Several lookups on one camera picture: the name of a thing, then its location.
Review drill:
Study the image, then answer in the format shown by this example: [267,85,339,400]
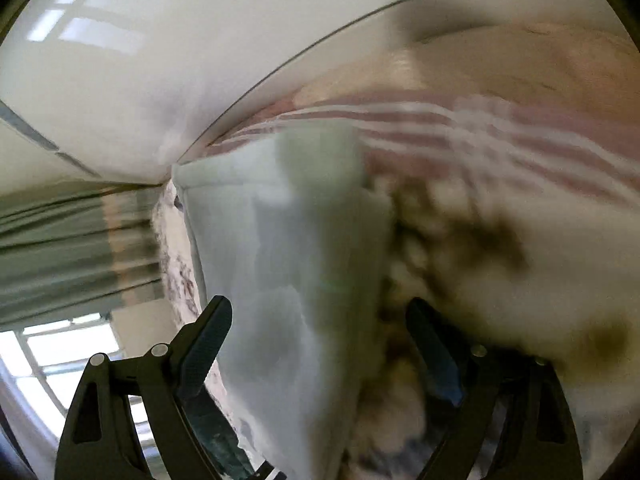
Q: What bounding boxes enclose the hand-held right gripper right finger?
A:
[406,297,584,480]

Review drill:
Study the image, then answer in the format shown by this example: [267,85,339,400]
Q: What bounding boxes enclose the window with white frame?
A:
[0,310,168,480]

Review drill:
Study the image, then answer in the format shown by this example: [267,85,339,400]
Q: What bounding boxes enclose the light green pants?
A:
[172,125,397,472]

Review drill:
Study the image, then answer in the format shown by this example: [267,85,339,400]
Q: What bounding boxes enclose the bed with floral blanket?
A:
[150,0,640,480]

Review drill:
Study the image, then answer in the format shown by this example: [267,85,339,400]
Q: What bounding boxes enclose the green striped curtain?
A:
[0,182,175,332]

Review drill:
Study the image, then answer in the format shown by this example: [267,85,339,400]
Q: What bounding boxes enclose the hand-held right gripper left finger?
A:
[54,295,233,480]

